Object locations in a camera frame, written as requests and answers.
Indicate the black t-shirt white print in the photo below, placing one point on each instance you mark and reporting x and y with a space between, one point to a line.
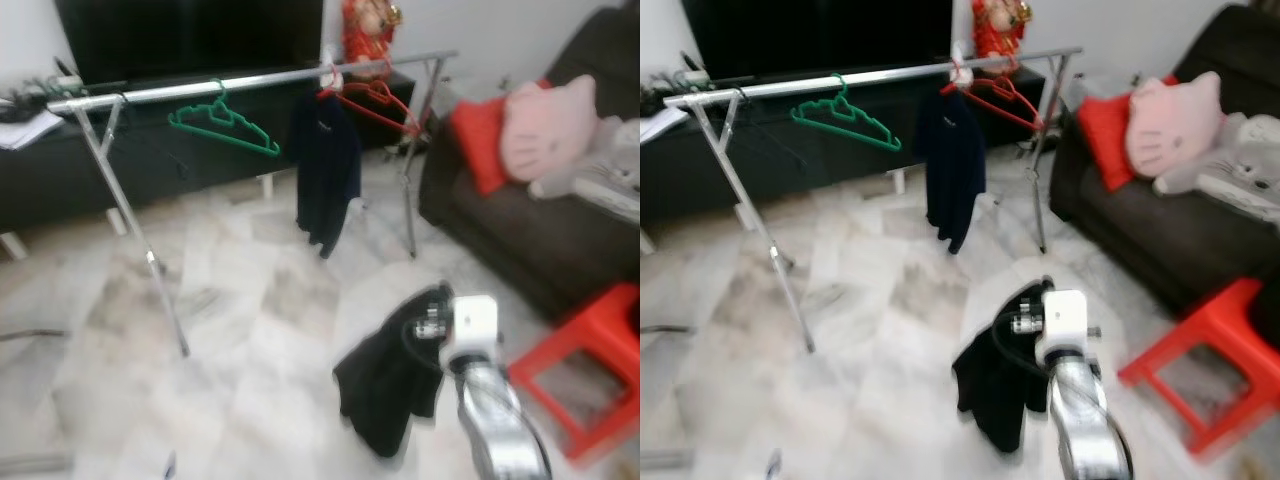
1000 385
385 385

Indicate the green plastic hanger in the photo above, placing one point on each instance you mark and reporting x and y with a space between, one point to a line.
848 122
225 128

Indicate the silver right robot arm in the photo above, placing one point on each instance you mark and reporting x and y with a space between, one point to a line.
500 420
1090 420

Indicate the red plastic hanger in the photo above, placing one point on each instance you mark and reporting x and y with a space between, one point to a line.
380 112
955 83
1005 108
330 88

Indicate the dark grey sofa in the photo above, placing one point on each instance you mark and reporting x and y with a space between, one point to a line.
540 240
1170 240

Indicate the red plastic stool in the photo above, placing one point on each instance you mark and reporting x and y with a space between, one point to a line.
1220 320
600 325

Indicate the navy t-shirt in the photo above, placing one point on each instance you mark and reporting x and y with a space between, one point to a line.
325 170
950 165

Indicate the red cushion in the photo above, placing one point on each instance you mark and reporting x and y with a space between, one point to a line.
1105 140
480 145

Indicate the pink cat plush cushion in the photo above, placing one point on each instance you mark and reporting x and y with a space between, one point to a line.
545 130
1175 125

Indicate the grey white creature plush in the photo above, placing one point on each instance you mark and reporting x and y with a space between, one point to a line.
1235 170
600 170

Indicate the red gold figurine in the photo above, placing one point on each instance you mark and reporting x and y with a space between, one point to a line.
368 35
1000 32

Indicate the silver clothes rack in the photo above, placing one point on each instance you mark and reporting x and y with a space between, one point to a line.
870 76
250 80

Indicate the black TV console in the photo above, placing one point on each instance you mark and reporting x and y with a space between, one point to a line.
60 180
690 180

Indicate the white paper stack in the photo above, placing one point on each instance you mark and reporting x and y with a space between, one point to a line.
28 130
660 125

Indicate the black television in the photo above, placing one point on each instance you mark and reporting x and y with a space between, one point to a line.
815 32
190 35

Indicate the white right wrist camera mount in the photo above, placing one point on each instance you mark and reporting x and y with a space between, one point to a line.
1063 325
472 330

